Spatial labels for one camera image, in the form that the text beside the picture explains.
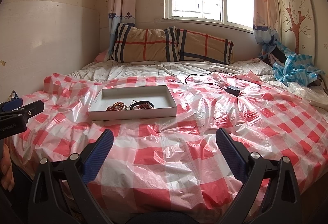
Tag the wardrobe with tree decal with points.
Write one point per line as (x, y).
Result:
(303, 28)

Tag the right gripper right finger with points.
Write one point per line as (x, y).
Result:
(281, 202)

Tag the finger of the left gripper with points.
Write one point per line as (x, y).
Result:
(26, 112)
(11, 105)

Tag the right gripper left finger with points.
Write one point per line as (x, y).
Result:
(49, 204)

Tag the person left hand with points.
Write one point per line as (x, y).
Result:
(7, 179)

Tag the white headboard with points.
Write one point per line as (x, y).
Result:
(39, 38)

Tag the black power adapter with cable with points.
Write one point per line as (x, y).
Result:
(215, 83)

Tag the blue white checkered plastic bag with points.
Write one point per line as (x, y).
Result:
(296, 68)

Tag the white shallow cardboard box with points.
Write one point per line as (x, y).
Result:
(133, 103)

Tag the red white checkered plastic sheet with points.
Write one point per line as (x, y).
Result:
(174, 163)

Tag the right tan plaid pillow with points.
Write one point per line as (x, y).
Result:
(196, 46)

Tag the tan plaid pillow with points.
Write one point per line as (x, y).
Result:
(133, 45)
(196, 46)

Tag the right pink curtain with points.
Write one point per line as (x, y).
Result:
(265, 25)

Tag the pink pillow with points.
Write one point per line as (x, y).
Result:
(102, 57)

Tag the left tan plaid pillow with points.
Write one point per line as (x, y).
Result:
(133, 45)

